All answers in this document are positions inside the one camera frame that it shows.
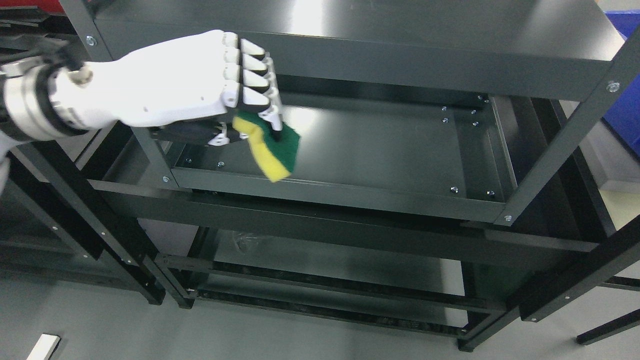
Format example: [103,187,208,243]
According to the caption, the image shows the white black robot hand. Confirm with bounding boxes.
[38,29,284,147]

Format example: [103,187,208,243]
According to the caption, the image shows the green yellow sponge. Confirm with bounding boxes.
[231,111,301,183]

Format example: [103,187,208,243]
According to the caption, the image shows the black metal shelf rack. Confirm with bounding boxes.
[8,124,194,309]

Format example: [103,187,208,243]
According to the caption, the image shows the dark green metal shelf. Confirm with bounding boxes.
[62,0,639,353]

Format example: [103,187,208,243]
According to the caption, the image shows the red box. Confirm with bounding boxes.
[0,0,69,24]

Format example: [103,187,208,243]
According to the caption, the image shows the white floor block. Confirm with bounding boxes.
[26,333,62,360]

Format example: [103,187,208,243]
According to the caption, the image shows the blue plastic bin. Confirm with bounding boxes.
[602,11,640,161]

